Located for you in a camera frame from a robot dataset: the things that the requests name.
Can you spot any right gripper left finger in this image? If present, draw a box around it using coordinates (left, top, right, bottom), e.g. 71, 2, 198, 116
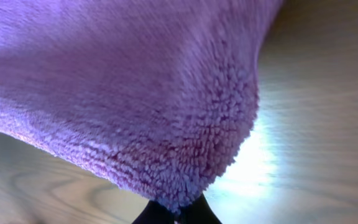
132, 200, 175, 224

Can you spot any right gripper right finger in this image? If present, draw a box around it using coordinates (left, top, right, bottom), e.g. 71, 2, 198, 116
178, 194, 222, 224

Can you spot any purple microfiber cloth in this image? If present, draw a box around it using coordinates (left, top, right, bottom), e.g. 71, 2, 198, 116
0, 0, 282, 213

